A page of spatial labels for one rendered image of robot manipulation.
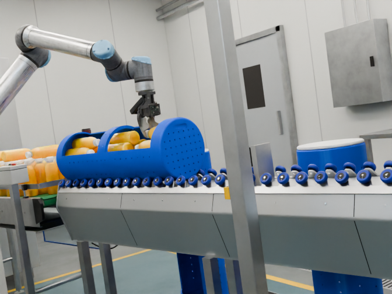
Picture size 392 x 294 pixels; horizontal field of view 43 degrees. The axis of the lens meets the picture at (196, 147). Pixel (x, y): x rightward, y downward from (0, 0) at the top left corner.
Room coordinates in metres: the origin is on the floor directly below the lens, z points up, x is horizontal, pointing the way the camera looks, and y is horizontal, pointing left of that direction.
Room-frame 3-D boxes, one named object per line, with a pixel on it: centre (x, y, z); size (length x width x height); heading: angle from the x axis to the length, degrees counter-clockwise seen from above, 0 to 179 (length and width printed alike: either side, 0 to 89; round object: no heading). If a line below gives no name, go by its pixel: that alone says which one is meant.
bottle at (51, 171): (2.87, 0.86, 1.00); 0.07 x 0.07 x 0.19
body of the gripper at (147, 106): (2.35, 0.20, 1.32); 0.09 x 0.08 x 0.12; 46
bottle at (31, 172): (2.91, 1.00, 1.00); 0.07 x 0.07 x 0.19
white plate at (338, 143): (2.09, -0.57, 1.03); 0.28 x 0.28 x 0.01
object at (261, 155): (1.92, -0.24, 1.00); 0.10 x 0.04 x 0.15; 136
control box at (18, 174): (2.79, 1.06, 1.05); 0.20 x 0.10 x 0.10; 46
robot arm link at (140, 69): (2.36, 0.20, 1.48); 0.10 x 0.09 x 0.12; 73
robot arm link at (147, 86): (2.36, 0.20, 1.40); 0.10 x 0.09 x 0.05; 136
